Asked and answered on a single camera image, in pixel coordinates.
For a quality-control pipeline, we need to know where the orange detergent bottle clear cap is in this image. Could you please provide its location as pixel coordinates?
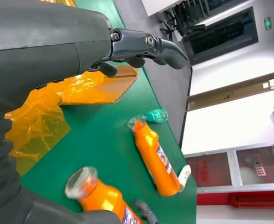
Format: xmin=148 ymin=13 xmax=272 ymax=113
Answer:
xmin=127 ymin=114 xmax=181 ymax=197
xmin=65 ymin=166 xmax=145 ymax=224

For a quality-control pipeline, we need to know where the teal plastic bottle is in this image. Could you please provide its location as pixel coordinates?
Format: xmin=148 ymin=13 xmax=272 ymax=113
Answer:
xmin=145 ymin=109 xmax=169 ymax=124

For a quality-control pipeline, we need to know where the white plastic bottle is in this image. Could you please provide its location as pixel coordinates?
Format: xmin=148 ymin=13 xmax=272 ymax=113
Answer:
xmin=178 ymin=164 xmax=192 ymax=193

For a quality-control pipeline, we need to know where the cardboard with yellow tape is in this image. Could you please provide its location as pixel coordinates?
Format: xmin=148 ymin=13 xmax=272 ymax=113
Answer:
xmin=5 ymin=0 xmax=138 ymax=177

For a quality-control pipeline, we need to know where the green table mat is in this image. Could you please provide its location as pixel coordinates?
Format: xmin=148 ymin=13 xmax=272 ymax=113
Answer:
xmin=21 ymin=0 xmax=197 ymax=224

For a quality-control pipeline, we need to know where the black office chair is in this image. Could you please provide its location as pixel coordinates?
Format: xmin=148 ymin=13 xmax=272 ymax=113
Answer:
xmin=160 ymin=2 xmax=206 ymax=42

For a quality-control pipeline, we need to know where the dark slatted panel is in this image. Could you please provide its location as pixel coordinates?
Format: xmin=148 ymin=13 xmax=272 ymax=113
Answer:
xmin=183 ymin=7 xmax=259 ymax=66

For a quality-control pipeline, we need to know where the silver framed red cabinet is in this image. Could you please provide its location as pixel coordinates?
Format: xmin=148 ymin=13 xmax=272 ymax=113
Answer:
xmin=185 ymin=142 xmax=274 ymax=209

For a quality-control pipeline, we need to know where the brown wooden rail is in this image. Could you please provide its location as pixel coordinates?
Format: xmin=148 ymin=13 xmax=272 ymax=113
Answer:
xmin=187 ymin=68 xmax=274 ymax=112

